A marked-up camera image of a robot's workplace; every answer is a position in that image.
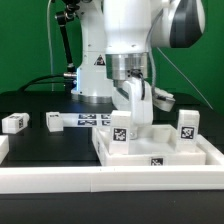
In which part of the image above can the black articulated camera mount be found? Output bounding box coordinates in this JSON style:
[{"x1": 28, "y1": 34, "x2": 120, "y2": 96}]
[{"x1": 55, "y1": 0, "x2": 80, "y2": 73}]

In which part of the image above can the white U-shaped fence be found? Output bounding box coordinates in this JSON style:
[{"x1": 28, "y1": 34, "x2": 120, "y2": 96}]
[{"x1": 0, "y1": 137, "x2": 224, "y2": 194}]

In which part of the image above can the black cable bundle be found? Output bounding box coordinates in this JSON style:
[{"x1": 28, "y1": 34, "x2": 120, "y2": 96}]
[{"x1": 18, "y1": 73, "x2": 78, "y2": 93}]

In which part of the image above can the white sheet with tags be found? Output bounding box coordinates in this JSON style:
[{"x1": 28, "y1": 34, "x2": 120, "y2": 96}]
[{"x1": 61, "y1": 113, "x2": 111, "y2": 127}]

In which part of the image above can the white square table top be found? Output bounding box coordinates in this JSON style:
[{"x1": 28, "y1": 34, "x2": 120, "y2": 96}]
[{"x1": 92, "y1": 125, "x2": 206, "y2": 166}]

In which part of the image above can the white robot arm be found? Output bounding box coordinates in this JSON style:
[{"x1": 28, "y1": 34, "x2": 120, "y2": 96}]
[{"x1": 69, "y1": 0, "x2": 205, "y2": 139}]

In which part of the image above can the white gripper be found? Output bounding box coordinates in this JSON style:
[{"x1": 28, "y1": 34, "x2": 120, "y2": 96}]
[{"x1": 112, "y1": 78, "x2": 153, "y2": 140}]

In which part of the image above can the grey thin cable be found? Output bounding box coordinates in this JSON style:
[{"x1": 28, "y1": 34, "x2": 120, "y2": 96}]
[{"x1": 45, "y1": 0, "x2": 56, "y2": 93}]

